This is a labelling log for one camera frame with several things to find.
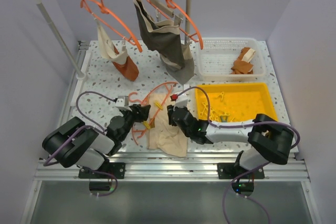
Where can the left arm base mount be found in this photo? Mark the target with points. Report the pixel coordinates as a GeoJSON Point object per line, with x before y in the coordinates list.
{"type": "Point", "coordinates": [105, 179]}

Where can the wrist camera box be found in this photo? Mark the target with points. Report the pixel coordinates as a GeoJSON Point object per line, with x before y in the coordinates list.
{"type": "Point", "coordinates": [122, 103]}
{"type": "Point", "coordinates": [179, 101]}

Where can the teal clothespin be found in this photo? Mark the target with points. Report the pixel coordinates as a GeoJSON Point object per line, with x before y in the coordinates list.
{"type": "Point", "coordinates": [224, 118]}

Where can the white plastic basket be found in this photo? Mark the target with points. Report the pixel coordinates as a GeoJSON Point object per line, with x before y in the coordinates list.
{"type": "Point", "coordinates": [216, 59]}

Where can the pile of cream clothespins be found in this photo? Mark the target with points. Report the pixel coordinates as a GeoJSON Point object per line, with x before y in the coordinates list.
{"type": "Point", "coordinates": [219, 105]}

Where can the grey hanging underwear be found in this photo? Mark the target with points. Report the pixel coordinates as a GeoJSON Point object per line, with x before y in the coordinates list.
{"type": "Point", "coordinates": [164, 37]}

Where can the yellow plastic tray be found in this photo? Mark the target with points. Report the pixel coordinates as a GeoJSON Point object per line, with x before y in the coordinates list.
{"type": "Point", "coordinates": [246, 99]}

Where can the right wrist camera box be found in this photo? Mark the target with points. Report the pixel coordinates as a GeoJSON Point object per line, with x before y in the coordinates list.
{"type": "Point", "coordinates": [179, 101]}

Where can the orange hanging underwear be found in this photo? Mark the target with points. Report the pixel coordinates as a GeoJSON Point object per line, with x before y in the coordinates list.
{"type": "Point", "coordinates": [128, 69]}

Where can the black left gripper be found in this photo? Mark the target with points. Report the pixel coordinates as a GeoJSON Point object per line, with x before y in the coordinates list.
{"type": "Point", "coordinates": [136, 108]}

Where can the beige hanging underwear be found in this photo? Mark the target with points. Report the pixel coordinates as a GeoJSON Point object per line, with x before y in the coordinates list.
{"type": "Point", "coordinates": [108, 49]}

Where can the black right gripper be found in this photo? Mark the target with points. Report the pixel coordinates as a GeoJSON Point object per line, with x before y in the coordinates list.
{"type": "Point", "coordinates": [170, 109]}

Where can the aluminium rail frame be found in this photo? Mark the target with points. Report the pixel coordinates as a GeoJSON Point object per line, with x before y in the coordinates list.
{"type": "Point", "coordinates": [141, 164]}

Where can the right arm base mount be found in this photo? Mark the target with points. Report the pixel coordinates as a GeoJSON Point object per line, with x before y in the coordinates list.
{"type": "Point", "coordinates": [242, 185]}

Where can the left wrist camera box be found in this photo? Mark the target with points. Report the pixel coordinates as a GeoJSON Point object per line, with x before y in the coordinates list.
{"type": "Point", "coordinates": [122, 103]}

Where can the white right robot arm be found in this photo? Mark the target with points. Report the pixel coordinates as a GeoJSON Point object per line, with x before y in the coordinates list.
{"type": "Point", "coordinates": [270, 141]}

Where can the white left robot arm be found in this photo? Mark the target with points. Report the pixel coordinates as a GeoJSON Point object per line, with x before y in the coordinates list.
{"type": "Point", "coordinates": [75, 143]}

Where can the wooden clip hanger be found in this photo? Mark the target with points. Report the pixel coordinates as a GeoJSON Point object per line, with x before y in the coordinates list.
{"type": "Point", "coordinates": [157, 3]}

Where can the brown and cream underwear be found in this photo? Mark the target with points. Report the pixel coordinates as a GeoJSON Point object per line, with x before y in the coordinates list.
{"type": "Point", "coordinates": [242, 64]}

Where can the yellow clothespin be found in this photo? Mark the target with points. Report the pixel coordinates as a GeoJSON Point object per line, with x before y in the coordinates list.
{"type": "Point", "coordinates": [158, 105]}
{"type": "Point", "coordinates": [147, 125]}

